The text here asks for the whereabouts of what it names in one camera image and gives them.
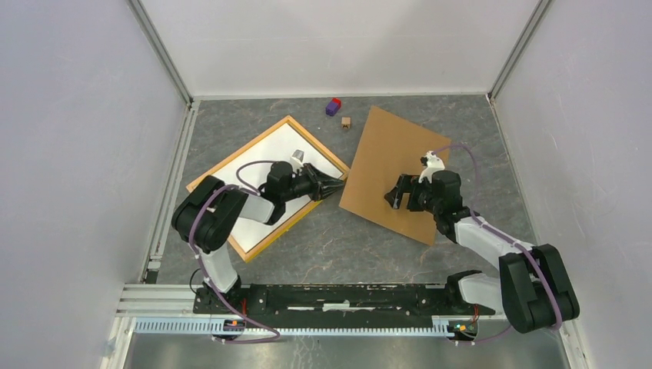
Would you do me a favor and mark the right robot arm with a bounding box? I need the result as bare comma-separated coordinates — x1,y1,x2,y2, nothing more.
384,170,580,334

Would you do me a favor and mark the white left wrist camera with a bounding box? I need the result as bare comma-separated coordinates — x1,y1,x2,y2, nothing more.
290,149,304,168

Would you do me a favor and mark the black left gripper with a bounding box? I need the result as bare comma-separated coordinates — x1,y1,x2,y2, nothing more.
282,163,347,203

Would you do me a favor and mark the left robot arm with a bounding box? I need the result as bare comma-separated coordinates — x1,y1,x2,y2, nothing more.
171,161,345,314

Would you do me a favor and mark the yellow wooden picture frame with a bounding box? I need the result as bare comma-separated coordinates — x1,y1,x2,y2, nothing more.
186,115,349,262

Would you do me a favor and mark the brown cardboard backing board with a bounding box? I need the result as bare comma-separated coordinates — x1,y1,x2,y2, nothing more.
339,106,452,246

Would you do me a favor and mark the aluminium rail frame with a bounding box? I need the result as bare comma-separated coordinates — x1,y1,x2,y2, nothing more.
108,95,579,368

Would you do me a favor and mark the purple and red block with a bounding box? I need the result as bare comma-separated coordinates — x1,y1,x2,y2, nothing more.
324,98,341,117

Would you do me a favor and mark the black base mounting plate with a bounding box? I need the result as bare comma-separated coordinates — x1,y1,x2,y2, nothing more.
192,284,495,331

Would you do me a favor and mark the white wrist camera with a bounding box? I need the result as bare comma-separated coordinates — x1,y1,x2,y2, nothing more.
418,151,445,183
290,149,304,168

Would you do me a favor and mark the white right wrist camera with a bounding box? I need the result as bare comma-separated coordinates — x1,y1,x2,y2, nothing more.
418,151,445,183

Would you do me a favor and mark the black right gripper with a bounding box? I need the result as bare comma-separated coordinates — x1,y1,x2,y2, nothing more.
382,175,440,216

